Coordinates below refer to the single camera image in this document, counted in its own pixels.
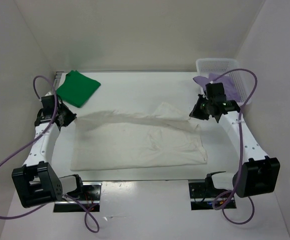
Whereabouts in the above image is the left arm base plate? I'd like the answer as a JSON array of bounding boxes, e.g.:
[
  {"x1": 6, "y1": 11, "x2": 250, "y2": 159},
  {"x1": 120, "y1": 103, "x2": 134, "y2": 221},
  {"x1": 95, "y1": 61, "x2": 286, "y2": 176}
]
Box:
[{"x1": 53, "y1": 181, "x2": 102, "y2": 213}]

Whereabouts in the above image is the lavender t shirt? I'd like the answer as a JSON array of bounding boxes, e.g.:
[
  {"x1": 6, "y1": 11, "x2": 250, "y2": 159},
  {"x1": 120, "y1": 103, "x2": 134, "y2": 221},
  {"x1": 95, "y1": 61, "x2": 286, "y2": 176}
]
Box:
[{"x1": 193, "y1": 73, "x2": 242, "y2": 103}]

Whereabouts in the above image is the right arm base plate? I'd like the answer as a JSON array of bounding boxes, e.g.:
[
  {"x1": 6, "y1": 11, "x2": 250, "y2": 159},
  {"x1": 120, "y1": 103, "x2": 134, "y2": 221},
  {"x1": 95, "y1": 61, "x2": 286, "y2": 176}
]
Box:
[{"x1": 188, "y1": 179, "x2": 226, "y2": 211}]

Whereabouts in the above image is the green t shirt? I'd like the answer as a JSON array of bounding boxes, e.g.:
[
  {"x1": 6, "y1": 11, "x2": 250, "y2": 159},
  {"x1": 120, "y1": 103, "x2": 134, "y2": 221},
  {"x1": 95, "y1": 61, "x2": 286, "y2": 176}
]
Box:
[{"x1": 56, "y1": 70, "x2": 101, "y2": 108}]

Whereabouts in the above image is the white plastic basket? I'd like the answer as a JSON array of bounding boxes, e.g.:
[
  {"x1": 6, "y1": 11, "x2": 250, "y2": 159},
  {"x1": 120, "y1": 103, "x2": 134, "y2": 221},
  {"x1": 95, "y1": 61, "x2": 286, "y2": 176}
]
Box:
[{"x1": 195, "y1": 58, "x2": 252, "y2": 106}]

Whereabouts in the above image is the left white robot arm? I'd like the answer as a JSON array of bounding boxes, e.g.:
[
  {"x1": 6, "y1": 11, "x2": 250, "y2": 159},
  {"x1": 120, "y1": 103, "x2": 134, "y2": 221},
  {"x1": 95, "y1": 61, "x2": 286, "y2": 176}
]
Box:
[{"x1": 11, "y1": 103, "x2": 85, "y2": 208}]

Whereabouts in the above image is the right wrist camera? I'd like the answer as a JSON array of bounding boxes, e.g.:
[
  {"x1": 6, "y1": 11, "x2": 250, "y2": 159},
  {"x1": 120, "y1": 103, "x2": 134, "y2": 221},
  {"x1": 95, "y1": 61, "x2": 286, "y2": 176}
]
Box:
[{"x1": 205, "y1": 82, "x2": 227, "y2": 102}]

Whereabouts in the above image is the cream white t shirt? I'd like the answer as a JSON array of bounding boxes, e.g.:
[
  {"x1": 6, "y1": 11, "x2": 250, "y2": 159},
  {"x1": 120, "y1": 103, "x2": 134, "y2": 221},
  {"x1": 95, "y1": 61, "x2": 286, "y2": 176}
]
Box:
[{"x1": 70, "y1": 102, "x2": 208, "y2": 171}]

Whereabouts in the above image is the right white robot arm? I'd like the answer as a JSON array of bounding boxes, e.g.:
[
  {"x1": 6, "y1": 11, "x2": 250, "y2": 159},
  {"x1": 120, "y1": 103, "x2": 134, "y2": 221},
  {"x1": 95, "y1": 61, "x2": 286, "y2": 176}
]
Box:
[{"x1": 190, "y1": 94, "x2": 281, "y2": 198}]

